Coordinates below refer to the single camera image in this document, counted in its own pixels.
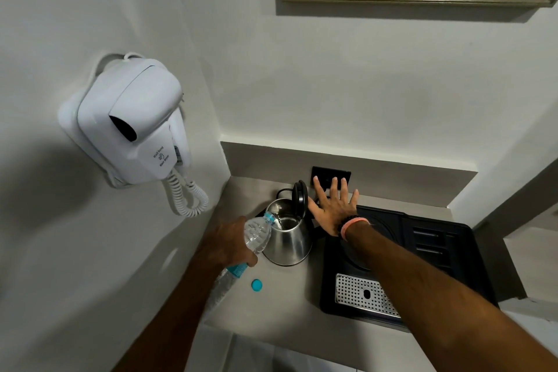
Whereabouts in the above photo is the black wristband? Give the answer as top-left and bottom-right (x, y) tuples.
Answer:
(336, 214), (359, 234)

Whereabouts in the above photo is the white coiled hair dryer cord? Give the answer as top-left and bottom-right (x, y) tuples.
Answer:
(163, 168), (210, 218)

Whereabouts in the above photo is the person's right forearm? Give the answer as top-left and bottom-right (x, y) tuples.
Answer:
(344, 221), (558, 372)

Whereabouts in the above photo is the person's right hand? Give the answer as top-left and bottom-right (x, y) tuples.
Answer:
(307, 176), (360, 237)

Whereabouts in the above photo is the white hair dryer wall mount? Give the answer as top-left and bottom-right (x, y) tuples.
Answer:
(58, 52), (146, 188)

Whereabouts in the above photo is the clear plastic water bottle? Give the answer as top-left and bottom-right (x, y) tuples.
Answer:
(204, 212), (278, 312)

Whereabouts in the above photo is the stainless steel electric kettle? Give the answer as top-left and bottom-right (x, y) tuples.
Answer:
(262, 180), (315, 267)

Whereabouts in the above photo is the perforated metal drip grid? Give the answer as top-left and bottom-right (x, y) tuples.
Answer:
(334, 273), (402, 320)

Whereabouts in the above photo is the white wall hair dryer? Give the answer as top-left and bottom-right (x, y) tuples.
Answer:
(77, 57), (192, 185)

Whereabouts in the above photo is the black plastic hospitality tray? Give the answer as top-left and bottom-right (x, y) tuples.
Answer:
(319, 205), (498, 334)

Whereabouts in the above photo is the person's left forearm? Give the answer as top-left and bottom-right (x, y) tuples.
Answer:
(112, 250), (229, 372)

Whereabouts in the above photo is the pink wristband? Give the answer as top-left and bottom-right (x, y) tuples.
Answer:
(340, 217), (371, 241)

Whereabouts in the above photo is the black wall socket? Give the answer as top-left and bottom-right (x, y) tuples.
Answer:
(311, 166), (352, 192)

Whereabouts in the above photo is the person's left hand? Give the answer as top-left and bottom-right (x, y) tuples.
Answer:
(204, 216), (259, 271)

